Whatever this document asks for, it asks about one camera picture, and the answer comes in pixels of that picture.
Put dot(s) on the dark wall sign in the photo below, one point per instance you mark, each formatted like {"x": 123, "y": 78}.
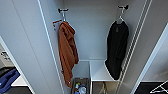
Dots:
{"x": 4, "y": 55}

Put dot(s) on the white wardrobe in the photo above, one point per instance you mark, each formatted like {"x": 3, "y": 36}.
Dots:
{"x": 90, "y": 36}

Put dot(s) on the black sweatshirt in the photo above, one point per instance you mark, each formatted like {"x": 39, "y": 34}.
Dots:
{"x": 116, "y": 46}

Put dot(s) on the orange hooded sweatshirt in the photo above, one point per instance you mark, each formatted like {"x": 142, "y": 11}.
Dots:
{"x": 68, "y": 50}

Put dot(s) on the white wardrobe shelf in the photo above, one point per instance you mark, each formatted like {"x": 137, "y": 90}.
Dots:
{"x": 98, "y": 71}

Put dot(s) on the black wall hook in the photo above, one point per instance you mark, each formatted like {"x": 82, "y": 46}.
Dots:
{"x": 62, "y": 10}
{"x": 124, "y": 7}

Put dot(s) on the orange and white label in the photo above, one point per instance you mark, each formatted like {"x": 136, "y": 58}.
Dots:
{"x": 56, "y": 23}

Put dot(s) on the white wardrobe door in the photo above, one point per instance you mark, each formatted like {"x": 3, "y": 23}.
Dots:
{"x": 23, "y": 40}
{"x": 150, "y": 43}

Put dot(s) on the blue moulded tray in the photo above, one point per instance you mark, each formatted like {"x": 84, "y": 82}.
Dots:
{"x": 8, "y": 80}

